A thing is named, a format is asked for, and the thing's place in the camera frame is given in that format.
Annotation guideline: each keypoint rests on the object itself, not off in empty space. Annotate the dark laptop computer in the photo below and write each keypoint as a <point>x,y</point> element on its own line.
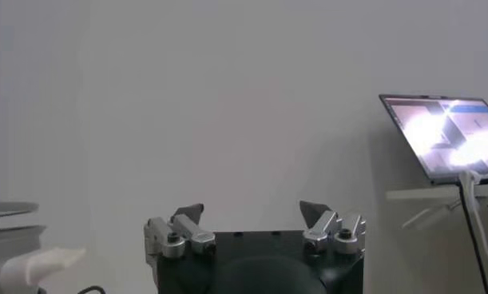
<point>447,136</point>

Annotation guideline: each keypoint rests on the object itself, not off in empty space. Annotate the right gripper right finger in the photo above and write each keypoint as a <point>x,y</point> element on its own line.
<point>325,229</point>

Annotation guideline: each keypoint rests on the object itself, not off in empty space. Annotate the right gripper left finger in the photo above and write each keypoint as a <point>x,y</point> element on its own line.
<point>195,235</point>

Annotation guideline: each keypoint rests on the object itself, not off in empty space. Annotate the white laptop table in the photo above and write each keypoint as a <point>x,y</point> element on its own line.
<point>419,193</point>

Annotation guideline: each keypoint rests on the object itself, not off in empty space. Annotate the white electric cooking pot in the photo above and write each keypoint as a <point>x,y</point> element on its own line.
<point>36,263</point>

